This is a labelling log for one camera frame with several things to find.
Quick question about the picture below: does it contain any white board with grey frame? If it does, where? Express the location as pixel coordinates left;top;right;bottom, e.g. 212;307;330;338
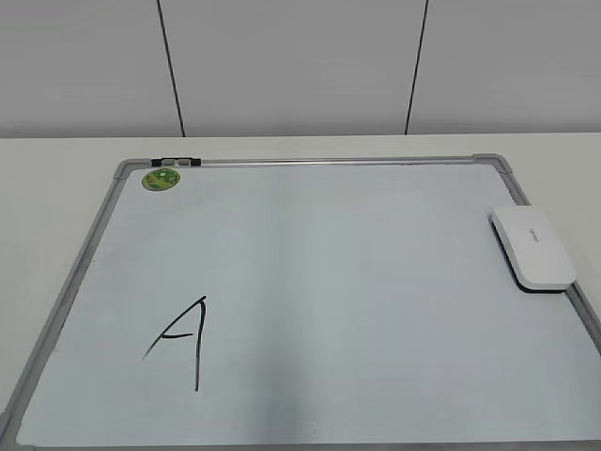
1;154;600;450

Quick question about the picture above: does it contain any white board eraser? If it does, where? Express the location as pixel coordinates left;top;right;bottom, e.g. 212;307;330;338
490;206;577;292

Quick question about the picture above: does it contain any black and silver frame clip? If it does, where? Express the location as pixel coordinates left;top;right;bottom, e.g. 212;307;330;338
150;158;202;167

